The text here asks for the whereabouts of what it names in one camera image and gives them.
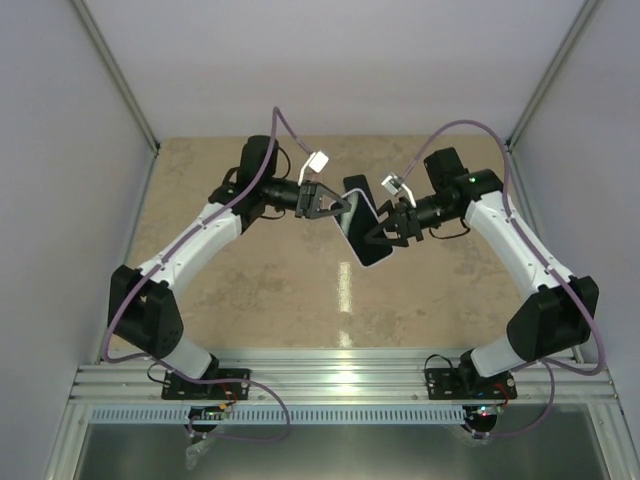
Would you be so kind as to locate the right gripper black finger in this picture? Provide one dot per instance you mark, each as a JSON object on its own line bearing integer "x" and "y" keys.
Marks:
{"x": 386, "y": 234}
{"x": 390, "y": 212}

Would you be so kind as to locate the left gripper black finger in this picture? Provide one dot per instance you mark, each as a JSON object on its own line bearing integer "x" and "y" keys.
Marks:
{"x": 326, "y": 200}
{"x": 332, "y": 211}

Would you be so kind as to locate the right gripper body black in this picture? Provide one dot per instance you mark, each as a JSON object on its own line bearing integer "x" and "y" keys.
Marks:
{"x": 410, "y": 219}

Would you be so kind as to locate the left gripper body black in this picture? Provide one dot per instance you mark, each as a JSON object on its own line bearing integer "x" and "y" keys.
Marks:
{"x": 307, "y": 191}

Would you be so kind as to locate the black phone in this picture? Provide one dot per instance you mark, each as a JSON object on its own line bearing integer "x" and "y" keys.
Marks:
{"x": 355, "y": 223}

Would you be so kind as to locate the black smartphone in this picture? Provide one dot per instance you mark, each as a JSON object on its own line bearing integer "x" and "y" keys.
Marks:
{"x": 358, "y": 181}

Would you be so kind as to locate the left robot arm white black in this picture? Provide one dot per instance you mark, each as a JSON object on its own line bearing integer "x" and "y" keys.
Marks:
{"x": 143, "y": 307}

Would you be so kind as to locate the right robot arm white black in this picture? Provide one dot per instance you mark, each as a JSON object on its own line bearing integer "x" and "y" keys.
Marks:
{"x": 557, "y": 307}

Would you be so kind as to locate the right controller board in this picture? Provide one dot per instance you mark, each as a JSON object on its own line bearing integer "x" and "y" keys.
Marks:
{"x": 486, "y": 410}

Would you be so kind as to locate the controller board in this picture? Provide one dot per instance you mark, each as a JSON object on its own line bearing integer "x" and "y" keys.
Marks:
{"x": 486, "y": 410}
{"x": 218, "y": 412}

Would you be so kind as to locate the left controller board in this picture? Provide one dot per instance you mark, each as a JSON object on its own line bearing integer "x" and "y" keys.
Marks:
{"x": 218, "y": 412}

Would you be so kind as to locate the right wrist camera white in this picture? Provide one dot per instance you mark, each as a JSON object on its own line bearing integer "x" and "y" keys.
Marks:
{"x": 396, "y": 186}

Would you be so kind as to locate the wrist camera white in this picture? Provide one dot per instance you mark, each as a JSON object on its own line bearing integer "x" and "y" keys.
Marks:
{"x": 312, "y": 167}
{"x": 396, "y": 186}

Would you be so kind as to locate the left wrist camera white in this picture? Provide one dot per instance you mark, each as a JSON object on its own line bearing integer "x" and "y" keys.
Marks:
{"x": 312, "y": 167}

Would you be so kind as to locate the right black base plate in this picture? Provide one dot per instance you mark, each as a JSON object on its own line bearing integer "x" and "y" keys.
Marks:
{"x": 457, "y": 384}

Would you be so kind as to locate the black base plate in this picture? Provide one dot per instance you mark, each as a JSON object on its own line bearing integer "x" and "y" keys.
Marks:
{"x": 231, "y": 385}
{"x": 457, "y": 384}

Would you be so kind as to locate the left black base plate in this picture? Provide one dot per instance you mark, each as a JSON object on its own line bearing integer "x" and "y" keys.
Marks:
{"x": 231, "y": 385}

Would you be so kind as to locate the aluminium rail frame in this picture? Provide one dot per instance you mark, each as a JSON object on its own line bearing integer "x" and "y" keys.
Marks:
{"x": 289, "y": 301}

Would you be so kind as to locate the right aluminium corner post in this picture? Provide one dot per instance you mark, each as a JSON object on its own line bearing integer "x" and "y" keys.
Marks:
{"x": 575, "y": 32}

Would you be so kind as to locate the aluminium corner post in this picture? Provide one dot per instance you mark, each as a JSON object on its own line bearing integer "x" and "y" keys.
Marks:
{"x": 115, "y": 72}
{"x": 575, "y": 32}

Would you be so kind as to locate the grey slotted cable duct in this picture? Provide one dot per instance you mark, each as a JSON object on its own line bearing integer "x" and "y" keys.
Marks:
{"x": 271, "y": 415}

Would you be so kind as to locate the left aluminium corner post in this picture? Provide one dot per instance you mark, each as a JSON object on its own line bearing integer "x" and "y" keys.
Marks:
{"x": 115, "y": 72}

